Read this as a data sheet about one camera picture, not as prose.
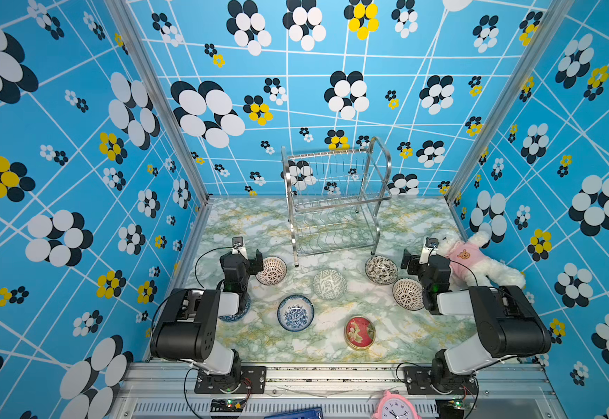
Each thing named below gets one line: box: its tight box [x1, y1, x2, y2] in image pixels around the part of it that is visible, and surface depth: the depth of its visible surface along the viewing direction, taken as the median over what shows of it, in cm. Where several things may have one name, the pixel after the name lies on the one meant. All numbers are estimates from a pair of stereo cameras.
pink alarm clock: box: [371, 389, 423, 419], surface depth 69 cm
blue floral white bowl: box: [277, 294, 315, 332], surface depth 86 cm
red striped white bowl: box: [391, 277, 425, 311], surface depth 90 cm
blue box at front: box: [263, 406, 324, 419], surface depth 66 cm
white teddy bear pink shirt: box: [437, 230, 527, 290], surface depth 91 cm
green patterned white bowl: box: [312, 268, 349, 302], surface depth 93 cm
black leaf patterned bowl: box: [364, 254, 399, 286], surface depth 96 cm
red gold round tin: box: [343, 315, 377, 351], surface depth 80 cm
